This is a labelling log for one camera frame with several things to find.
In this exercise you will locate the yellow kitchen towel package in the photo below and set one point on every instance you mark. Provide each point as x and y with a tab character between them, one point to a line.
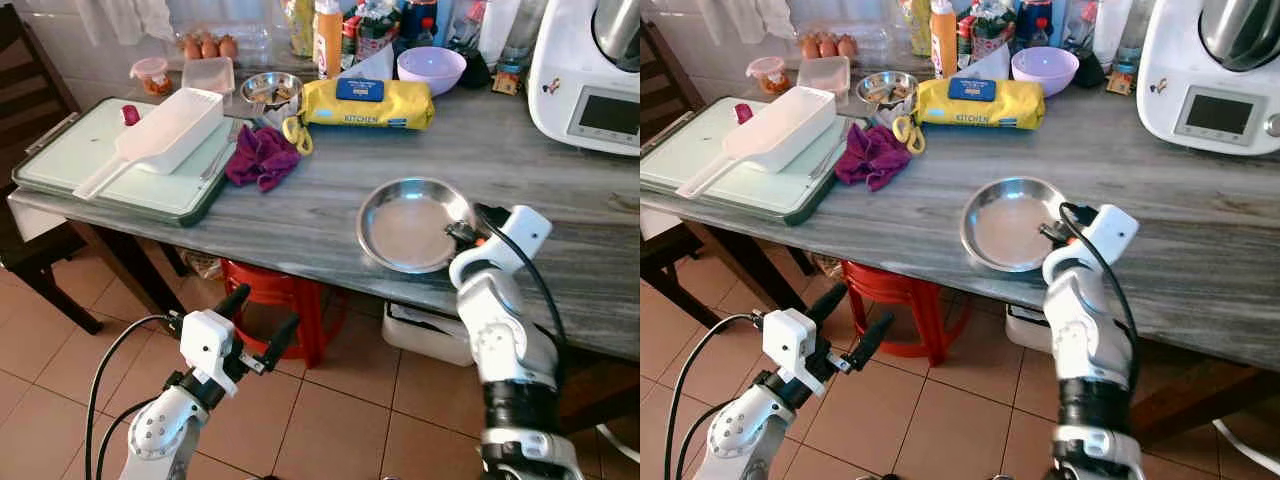
370	108
985	107

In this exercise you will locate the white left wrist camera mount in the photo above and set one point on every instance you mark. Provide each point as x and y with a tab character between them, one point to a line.
205	345
790	345

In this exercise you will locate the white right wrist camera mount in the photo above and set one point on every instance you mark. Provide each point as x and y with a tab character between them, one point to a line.
515	240
1105	235

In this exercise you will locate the blue and red bottle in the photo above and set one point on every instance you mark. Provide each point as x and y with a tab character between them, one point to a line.
1032	22
418	22

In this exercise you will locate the small clear cup red contents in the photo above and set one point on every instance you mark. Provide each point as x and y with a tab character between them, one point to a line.
767	76
150	76

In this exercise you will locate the clear square plastic container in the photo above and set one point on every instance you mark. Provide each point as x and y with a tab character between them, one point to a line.
823	76
208	76

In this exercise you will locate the small brown box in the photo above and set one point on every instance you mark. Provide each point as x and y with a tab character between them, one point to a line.
507	83
1120	83

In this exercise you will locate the purple cloth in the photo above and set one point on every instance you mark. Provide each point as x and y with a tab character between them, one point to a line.
262	158
873	156

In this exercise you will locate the small steel bowl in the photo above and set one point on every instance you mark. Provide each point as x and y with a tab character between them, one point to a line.
885	90
270	92

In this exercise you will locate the brown egg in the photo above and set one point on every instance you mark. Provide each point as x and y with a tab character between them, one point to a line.
228	46
847	45
191	48
209	47
809	47
827	46

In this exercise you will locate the short white hanging cloth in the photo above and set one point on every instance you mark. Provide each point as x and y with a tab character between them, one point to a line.
140	18
755	17

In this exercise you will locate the white kitchen cooking machine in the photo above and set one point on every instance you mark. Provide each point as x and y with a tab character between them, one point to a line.
560	90
1165	90

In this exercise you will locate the crumpled plastic bag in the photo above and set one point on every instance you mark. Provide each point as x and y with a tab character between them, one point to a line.
205	265
828	265

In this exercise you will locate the dark wooden chair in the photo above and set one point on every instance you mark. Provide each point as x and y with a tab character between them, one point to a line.
655	260
25	150

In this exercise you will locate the white plastic bin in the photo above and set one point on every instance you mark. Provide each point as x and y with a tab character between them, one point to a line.
425	335
1028	330

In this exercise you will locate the round steel plate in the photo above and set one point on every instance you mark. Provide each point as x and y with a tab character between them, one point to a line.
1010	228
410	230

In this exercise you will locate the white bottle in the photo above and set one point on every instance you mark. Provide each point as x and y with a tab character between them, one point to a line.
492	25
1108	28

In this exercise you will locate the lilac plastic bowl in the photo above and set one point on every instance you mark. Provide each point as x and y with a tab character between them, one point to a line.
1045	70
432	70

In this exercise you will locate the orange bottle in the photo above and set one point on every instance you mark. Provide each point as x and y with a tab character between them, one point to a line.
944	40
328	40

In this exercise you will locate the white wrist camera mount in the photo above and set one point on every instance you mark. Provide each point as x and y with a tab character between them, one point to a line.
515	240
790	345
1105	235
205	345

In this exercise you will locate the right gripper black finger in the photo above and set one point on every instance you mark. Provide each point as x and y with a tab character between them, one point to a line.
1046	232
453	233

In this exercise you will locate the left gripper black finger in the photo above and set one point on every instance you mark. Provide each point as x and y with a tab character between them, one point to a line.
282	338
876	336
828	302
232	302

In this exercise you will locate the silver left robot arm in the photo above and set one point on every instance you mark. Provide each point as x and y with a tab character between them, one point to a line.
165	435
740	435

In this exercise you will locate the small black object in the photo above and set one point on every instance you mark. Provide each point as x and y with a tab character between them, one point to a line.
1090	70
476	68

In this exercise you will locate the yellow green bottle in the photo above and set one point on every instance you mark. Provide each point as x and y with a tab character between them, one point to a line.
915	25
300	25

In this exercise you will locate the small red piece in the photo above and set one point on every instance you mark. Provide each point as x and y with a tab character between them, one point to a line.
131	115
743	113

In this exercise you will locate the white paper napkin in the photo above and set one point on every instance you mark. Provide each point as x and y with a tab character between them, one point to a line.
988	65
372	66

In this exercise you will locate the red plastic stool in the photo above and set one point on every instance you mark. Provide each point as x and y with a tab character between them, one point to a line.
905	290
285	290

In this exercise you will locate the dark wooden table leg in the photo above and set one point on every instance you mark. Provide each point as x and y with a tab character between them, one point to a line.
1210	400
125	265
770	262

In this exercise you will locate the clear plastic bottle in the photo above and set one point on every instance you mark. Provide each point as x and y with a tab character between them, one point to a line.
1140	40
525	40

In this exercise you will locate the pale green cutting board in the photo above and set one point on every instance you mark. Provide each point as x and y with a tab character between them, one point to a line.
690	160
70	160

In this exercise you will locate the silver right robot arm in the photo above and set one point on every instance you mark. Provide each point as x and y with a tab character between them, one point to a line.
1090	350
510	350

